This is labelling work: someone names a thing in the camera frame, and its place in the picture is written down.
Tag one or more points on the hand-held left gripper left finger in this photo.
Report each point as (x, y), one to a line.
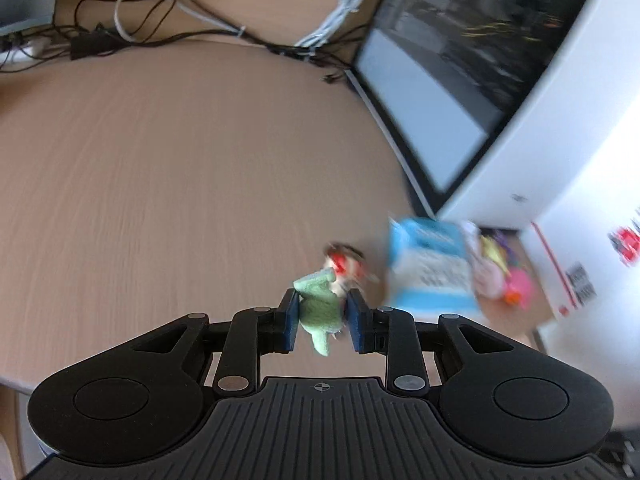
(290, 322)

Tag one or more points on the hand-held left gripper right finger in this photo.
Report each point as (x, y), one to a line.
(357, 324)

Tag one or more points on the green plush doll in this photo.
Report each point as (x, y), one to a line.
(322, 305)

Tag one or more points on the pink and yellow toys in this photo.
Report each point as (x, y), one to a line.
(486, 272)

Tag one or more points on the blue and white carton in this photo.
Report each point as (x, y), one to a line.
(430, 270)

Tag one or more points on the yellow and purple toy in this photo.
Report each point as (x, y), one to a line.
(492, 251)

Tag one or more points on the pink toy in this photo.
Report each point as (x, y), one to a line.
(520, 287)

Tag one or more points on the white box with red print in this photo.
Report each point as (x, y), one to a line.
(595, 265)

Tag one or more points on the white box with dark window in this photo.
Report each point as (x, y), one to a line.
(450, 60)

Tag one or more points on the white cabinet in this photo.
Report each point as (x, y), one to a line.
(575, 110)

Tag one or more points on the black power adapter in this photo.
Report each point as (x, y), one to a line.
(92, 44)

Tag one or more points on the white power strip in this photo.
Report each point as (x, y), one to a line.
(22, 52)

